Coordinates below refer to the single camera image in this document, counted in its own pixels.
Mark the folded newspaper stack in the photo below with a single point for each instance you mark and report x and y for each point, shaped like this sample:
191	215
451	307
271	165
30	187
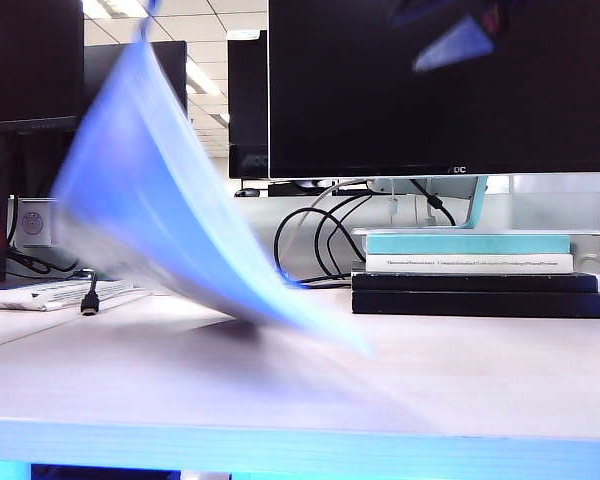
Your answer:
30	299

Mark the narrow black monitor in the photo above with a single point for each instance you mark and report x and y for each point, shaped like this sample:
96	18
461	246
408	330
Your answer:
247	100

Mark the transparent file bag blue zipper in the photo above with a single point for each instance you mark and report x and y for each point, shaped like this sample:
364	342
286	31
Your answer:
155	200

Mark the teal book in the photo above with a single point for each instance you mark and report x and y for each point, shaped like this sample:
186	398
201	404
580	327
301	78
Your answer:
465	244

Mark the purple and white name plate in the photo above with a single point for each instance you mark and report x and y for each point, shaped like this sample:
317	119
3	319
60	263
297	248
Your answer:
32	222

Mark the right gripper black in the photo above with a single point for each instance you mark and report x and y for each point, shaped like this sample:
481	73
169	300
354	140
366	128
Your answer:
480	10

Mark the black computer mouse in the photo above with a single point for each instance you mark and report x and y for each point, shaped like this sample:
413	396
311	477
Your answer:
247	192

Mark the large black AOC monitor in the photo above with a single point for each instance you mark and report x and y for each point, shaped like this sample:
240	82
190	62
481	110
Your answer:
330	100

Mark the black monitor with button row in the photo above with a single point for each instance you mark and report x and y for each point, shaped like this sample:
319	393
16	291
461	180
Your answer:
30	60

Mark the white book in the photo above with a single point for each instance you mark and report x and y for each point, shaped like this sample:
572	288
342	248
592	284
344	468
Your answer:
480	269

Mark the black monitor rear side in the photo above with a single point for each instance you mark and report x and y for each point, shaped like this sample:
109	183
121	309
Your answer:
95	65

